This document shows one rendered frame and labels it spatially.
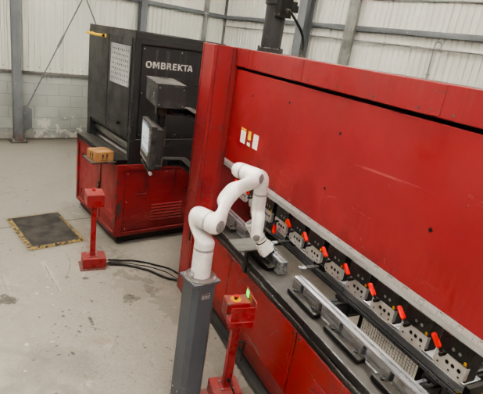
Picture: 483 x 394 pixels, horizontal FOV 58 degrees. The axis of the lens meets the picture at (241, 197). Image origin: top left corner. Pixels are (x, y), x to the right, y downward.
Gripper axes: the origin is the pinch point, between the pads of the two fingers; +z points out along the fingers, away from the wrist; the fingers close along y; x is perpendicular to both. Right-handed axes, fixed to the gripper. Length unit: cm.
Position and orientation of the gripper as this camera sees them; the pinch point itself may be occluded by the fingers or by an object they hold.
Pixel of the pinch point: (270, 259)
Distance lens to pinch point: 303.4
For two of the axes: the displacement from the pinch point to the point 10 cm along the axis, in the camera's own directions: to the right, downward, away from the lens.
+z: 4.4, 8.3, 3.5
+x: -5.1, -0.9, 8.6
